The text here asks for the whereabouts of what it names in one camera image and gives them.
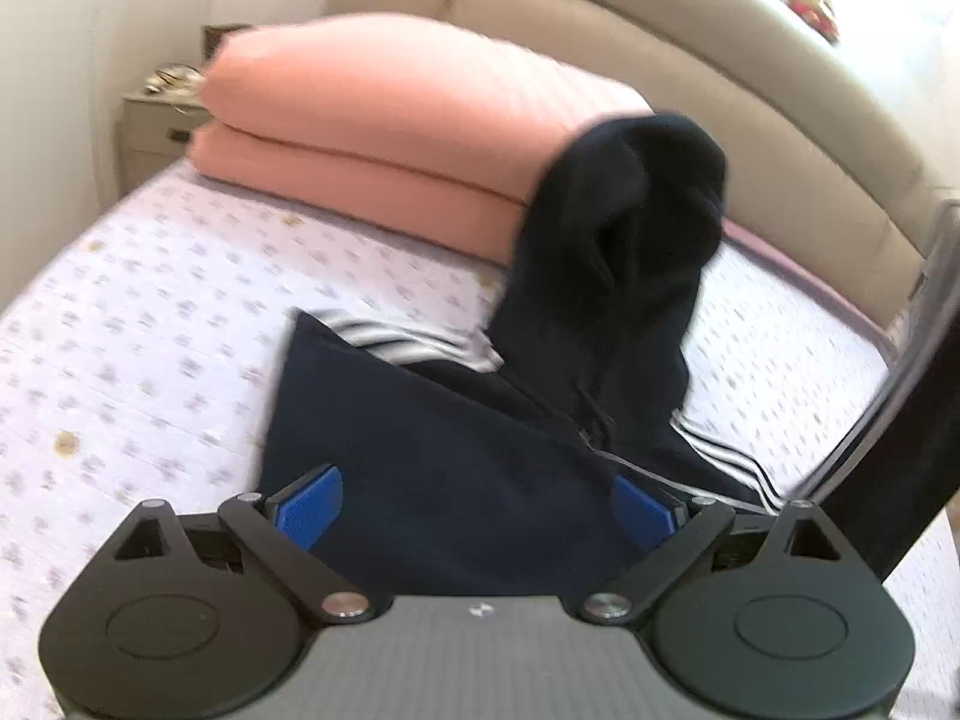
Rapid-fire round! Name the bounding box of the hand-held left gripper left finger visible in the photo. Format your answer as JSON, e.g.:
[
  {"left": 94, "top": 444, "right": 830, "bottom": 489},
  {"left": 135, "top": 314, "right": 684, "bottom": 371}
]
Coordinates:
[{"left": 112, "top": 463, "right": 374, "bottom": 625}]

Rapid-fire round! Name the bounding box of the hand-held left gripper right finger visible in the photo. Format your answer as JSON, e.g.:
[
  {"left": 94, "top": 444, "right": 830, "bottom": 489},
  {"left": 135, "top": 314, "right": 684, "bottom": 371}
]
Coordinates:
[{"left": 580, "top": 475, "right": 850, "bottom": 629}]

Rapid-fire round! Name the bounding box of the navy striped zip jacket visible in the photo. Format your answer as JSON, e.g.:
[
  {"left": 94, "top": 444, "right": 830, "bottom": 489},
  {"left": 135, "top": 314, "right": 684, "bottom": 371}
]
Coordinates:
[{"left": 259, "top": 114, "right": 785, "bottom": 597}]

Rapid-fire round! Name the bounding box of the folded pink blanket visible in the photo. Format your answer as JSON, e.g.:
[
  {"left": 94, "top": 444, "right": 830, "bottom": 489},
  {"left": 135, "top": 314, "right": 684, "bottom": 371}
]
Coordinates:
[{"left": 187, "top": 13, "right": 653, "bottom": 267}]

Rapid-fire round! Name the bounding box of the grey nightstand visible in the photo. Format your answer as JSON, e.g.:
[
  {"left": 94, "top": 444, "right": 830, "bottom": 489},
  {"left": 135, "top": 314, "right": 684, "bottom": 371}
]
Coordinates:
[{"left": 114, "top": 86, "right": 209, "bottom": 196}]

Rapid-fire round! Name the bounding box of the small clutter on nightstand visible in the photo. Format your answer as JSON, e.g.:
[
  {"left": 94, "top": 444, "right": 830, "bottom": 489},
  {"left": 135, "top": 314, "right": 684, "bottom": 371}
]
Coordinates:
[{"left": 142, "top": 62, "right": 207, "bottom": 96}]

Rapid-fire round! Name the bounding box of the beige padded headboard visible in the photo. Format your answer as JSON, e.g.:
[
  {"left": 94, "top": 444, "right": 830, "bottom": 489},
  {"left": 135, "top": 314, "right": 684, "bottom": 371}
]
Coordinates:
[{"left": 330, "top": 0, "right": 960, "bottom": 320}]

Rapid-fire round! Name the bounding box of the red wall ornament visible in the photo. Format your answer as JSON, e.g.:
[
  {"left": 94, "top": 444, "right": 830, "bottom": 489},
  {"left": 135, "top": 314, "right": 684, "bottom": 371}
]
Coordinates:
[{"left": 776, "top": 0, "right": 842, "bottom": 46}]

